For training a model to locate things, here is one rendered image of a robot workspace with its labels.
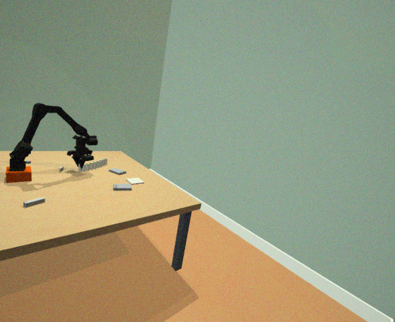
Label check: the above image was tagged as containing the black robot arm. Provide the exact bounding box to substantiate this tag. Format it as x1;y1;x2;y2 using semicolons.
9;103;98;172

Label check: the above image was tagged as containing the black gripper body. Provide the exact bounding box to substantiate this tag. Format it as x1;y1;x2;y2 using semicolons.
67;145;94;161

